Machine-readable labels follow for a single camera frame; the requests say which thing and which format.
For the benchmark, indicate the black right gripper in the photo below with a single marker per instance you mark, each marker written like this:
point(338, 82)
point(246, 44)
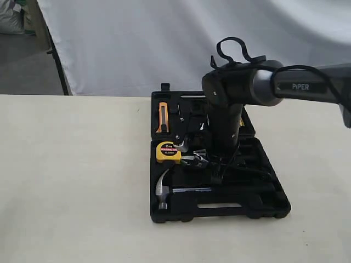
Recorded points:
point(224, 125)

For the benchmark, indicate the adjustable wrench black handle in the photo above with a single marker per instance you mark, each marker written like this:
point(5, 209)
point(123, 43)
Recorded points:
point(234, 169)

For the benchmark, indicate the claw hammer black grip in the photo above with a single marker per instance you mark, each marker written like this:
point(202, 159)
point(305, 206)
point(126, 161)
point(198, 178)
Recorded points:
point(162, 191)

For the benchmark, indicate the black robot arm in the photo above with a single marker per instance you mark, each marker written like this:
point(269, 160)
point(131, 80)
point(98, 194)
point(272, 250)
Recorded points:
point(267, 83)

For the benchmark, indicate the black plastic tool case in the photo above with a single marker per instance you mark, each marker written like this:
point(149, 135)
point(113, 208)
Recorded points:
point(189, 205)

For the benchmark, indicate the yellow tape measure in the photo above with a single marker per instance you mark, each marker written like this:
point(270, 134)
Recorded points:
point(166, 151)

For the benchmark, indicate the orange utility knife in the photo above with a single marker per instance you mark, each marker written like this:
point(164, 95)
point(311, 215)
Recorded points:
point(163, 121)

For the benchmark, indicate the white backdrop curtain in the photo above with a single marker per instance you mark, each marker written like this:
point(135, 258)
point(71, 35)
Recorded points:
point(128, 48)

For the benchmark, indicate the black backdrop stand pole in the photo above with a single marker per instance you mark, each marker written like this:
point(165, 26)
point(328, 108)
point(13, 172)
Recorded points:
point(60, 71)

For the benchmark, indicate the green white bag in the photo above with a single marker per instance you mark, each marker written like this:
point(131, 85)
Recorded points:
point(27, 21)

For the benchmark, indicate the grey woven sack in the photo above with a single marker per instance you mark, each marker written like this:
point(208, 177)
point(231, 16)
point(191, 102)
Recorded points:
point(11, 18)

